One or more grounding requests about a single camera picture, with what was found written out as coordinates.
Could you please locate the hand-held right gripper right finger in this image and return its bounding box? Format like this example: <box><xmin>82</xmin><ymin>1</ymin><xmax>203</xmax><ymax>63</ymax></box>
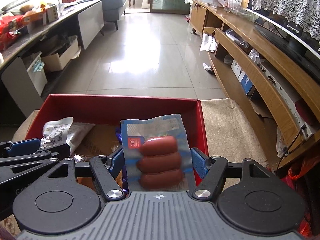
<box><xmin>190</xmin><ymin>148</ymin><xmax>275</xmax><ymax>202</ymax></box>

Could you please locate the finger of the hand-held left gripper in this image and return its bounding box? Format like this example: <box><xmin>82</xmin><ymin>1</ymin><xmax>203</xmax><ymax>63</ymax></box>
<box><xmin>0</xmin><ymin>138</ymin><xmax>42</xmax><ymax>158</ymax></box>
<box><xmin>0</xmin><ymin>143</ymin><xmax>72</xmax><ymax>184</ymax></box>

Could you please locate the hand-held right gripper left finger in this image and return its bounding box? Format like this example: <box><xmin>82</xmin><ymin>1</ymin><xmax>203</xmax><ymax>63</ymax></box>
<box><xmin>34</xmin><ymin>147</ymin><xmax>125</xmax><ymax>202</ymax></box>

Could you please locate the grey snack packet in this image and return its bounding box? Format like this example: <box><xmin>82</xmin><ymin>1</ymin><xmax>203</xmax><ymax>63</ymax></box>
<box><xmin>41</xmin><ymin>117</ymin><xmax>96</xmax><ymax>157</ymax></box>

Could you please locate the purple snack packet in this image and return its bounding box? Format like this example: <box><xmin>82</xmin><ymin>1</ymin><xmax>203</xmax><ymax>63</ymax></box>
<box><xmin>115</xmin><ymin>127</ymin><xmax>129</xmax><ymax>195</ymax></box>

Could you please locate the orange snack packet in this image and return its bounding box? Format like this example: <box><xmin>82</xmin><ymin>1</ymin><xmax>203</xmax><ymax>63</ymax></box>
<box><xmin>75</xmin><ymin>124</ymin><xmax>124</xmax><ymax>193</ymax></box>

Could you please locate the sausage packet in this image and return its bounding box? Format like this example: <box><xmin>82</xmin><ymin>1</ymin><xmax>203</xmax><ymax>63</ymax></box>
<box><xmin>120</xmin><ymin>114</ymin><xmax>197</xmax><ymax>193</ymax></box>

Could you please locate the red cardboard box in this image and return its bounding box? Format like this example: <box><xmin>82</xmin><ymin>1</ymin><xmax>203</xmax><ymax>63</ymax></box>
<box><xmin>25</xmin><ymin>94</ymin><xmax>209</xmax><ymax>195</ymax></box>

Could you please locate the beige floral tablecloth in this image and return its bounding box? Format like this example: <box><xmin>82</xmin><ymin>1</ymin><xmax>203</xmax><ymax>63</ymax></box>
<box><xmin>12</xmin><ymin>97</ymin><xmax>272</xmax><ymax>240</ymax></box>

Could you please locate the white storage box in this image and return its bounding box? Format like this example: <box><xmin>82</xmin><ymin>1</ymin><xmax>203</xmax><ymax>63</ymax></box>
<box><xmin>26</xmin><ymin>52</ymin><xmax>48</xmax><ymax>96</ymax></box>

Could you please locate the open cardboard box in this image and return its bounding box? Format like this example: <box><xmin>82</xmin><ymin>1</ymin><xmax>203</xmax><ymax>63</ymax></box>
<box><xmin>41</xmin><ymin>39</ymin><xmax>82</xmax><ymax>72</ymax></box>

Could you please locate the crumpled wrapper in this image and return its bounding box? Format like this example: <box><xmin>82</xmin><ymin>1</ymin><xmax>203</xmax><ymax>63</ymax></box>
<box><xmin>203</xmin><ymin>63</ymin><xmax>216</xmax><ymax>75</ymax></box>

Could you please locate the blue white box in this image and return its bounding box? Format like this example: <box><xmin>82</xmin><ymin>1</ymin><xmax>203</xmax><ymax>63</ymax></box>
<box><xmin>231</xmin><ymin>60</ymin><xmax>256</xmax><ymax>96</ymax></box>

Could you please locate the orange plastic bag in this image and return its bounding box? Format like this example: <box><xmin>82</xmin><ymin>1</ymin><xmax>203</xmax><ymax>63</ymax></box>
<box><xmin>287</xmin><ymin>155</ymin><xmax>320</xmax><ymax>238</ymax></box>

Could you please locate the silver media player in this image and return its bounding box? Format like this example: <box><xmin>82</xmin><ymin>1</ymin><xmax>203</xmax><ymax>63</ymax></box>
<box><xmin>257</xmin><ymin>61</ymin><xmax>317</xmax><ymax>141</ymax></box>

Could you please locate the dark long coffee table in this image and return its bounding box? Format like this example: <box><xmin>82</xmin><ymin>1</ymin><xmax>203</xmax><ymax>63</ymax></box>
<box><xmin>0</xmin><ymin>0</ymin><xmax>104</xmax><ymax>123</ymax></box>

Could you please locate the red plastic bag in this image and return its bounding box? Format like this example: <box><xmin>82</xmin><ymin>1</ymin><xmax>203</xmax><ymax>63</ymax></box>
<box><xmin>0</xmin><ymin>15</ymin><xmax>26</xmax><ymax>51</ymax></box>

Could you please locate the white plastic bag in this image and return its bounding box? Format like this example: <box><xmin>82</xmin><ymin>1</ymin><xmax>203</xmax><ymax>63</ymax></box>
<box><xmin>199</xmin><ymin>33</ymin><xmax>218</xmax><ymax>53</ymax></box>

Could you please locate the wooden television cabinet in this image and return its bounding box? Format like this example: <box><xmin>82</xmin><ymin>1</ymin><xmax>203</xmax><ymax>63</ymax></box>
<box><xmin>189</xmin><ymin>0</ymin><xmax>320</xmax><ymax>178</ymax></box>

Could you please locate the small grey box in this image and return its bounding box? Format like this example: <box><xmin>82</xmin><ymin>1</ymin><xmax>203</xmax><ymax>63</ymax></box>
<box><xmin>46</xmin><ymin>4</ymin><xmax>59</xmax><ymax>23</ymax></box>

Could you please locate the grey sofa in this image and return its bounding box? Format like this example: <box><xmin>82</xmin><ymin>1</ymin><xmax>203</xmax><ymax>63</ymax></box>
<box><xmin>82</xmin><ymin>0</ymin><xmax>128</xmax><ymax>37</ymax></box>

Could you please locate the television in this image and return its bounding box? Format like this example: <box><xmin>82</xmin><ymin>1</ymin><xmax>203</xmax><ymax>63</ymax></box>
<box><xmin>247</xmin><ymin>0</ymin><xmax>320</xmax><ymax>63</ymax></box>

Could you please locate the clear plastic bag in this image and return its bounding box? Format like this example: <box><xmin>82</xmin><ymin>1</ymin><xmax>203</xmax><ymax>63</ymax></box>
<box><xmin>227</xmin><ymin>0</ymin><xmax>254</xmax><ymax>18</ymax></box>

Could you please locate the white lace cloth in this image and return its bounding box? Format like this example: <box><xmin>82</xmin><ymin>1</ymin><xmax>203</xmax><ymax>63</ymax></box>
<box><xmin>251</xmin><ymin>0</ymin><xmax>320</xmax><ymax>41</ymax></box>

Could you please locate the black cable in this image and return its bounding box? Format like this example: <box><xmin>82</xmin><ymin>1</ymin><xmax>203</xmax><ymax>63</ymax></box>
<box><xmin>272</xmin><ymin>125</ymin><xmax>308</xmax><ymax>171</ymax></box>

